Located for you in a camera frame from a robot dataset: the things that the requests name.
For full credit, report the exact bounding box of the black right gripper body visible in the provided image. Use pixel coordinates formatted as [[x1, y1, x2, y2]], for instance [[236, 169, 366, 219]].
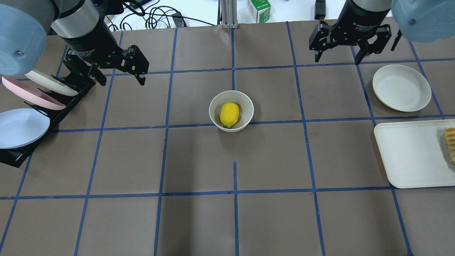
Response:
[[330, 0, 391, 48]]

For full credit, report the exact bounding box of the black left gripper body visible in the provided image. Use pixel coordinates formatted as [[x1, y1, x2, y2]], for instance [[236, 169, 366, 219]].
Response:
[[53, 16, 132, 76]]

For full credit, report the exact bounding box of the yellow lemon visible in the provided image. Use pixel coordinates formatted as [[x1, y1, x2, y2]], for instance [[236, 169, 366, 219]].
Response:
[[220, 102, 240, 129]]

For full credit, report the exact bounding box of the cream ceramic bowl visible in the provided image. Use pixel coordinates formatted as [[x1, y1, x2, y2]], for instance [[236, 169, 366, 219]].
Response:
[[209, 90, 255, 132]]

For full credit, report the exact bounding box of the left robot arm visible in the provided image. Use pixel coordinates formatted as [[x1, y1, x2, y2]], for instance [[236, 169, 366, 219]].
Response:
[[0, 0, 149, 86]]

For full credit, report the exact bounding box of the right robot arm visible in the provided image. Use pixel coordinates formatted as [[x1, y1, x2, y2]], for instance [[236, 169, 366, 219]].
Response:
[[309, 0, 455, 64]]

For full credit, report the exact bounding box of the cream plate in rack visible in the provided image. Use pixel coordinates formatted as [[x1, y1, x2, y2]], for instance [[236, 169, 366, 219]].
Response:
[[25, 69, 78, 97]]

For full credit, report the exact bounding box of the cream round plate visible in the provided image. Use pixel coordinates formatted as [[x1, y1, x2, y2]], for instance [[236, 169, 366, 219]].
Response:
[[372, 64, 432, 112]]

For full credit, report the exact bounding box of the green white carton box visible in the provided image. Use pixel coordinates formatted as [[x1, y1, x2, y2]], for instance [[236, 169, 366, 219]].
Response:
[[246, 0, 271, 23]]

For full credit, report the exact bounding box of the pink plate in rack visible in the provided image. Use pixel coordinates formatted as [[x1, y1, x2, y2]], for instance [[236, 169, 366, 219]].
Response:
[[1, 76, 66, 111]]

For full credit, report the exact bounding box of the light blue plate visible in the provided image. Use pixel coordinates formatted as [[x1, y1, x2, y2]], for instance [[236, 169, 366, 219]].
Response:
[[0, 108, 50, 149]]

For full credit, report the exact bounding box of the brown table mat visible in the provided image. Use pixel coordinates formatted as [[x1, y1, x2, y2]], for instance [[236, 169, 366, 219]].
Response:
[[1, 21, 454, 256]]

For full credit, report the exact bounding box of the black dish rack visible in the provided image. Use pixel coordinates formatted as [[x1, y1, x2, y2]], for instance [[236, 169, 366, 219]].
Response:
[[1, 49, 107, 167]]

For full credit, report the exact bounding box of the sliced yellow bread loaf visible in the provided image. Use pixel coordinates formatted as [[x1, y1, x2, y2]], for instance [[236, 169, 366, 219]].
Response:
[[445, 127, 455, 164]]

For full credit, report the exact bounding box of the white rectangular tray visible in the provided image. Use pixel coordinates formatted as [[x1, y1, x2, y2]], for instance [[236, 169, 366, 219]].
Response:
[[374, 119, 455, 188]]

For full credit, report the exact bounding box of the black cable bundle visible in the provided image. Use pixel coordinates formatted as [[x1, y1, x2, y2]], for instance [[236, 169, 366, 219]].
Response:
[[107, 0, 215, 32]]

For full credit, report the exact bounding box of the aluminium frame post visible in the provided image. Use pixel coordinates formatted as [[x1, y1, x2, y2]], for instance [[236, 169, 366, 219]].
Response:
[[218, 0, 239, 29]]

